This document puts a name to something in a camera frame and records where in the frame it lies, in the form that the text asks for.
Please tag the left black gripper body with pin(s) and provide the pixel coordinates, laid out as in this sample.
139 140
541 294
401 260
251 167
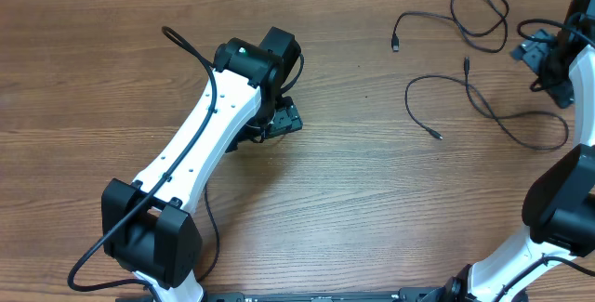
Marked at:
285 118

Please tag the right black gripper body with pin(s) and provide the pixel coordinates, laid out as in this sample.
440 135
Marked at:
530 48

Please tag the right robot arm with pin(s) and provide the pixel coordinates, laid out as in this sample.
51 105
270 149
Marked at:
558 210

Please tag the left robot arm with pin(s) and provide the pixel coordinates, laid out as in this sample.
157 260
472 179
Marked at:
148 222

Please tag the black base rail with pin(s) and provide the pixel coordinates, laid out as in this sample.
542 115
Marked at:
321 296

